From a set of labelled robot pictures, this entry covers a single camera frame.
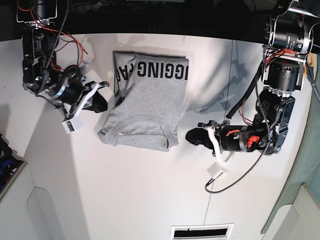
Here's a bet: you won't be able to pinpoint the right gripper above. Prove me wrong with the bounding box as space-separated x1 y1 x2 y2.
48 64 108 114

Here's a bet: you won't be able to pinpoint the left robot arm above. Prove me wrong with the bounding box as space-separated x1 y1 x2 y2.
185 0 320 155

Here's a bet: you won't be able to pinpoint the white vent grille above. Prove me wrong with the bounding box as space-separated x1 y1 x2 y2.
170 223 234 240

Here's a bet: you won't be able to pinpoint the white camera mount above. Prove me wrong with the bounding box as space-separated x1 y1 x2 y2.
62 81 109 134
198 120 234 185

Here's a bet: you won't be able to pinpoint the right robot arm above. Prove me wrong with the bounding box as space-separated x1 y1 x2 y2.
16 0 109 118

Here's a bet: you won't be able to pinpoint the orange handled scissors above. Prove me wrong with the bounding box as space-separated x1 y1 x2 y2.
304 53 320 103

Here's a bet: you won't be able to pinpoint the blue black clutter pile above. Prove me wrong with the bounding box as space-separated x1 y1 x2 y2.
0 134 23 191

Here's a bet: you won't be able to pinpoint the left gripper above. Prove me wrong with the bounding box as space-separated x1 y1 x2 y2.
185 124 260 153

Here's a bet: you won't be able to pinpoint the grey t-shirt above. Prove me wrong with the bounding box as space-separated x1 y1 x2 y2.
98 52 189 152

